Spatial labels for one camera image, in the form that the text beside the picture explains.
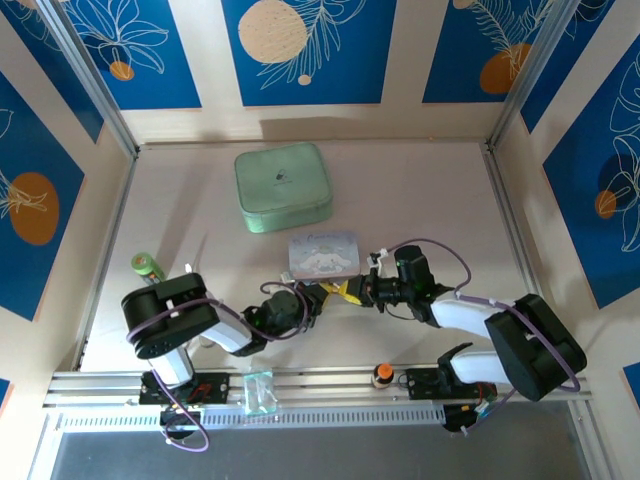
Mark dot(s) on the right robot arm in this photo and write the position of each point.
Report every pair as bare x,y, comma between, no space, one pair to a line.
530,350

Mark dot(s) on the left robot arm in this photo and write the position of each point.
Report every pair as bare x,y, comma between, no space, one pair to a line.
165,310

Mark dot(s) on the light blue illustrated pouch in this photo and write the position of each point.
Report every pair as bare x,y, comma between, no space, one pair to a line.
325,255

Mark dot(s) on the small orange cap bottle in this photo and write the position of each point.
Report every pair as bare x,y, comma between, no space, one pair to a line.
383,375

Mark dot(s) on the clear plastic bag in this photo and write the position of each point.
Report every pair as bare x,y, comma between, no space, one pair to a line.
259,392

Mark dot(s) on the mint green zip pouch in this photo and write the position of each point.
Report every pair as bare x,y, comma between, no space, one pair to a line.
282,185

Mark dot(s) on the green cylindrical bottle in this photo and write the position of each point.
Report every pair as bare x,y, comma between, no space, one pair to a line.
147,267

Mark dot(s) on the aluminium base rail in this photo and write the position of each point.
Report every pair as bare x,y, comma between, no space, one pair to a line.
325,387

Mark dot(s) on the aluminium table side rail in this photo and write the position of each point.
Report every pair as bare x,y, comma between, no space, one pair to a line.
107,260
510,225

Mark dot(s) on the aluminium frame post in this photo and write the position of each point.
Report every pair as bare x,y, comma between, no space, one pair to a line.
530,70
85,70

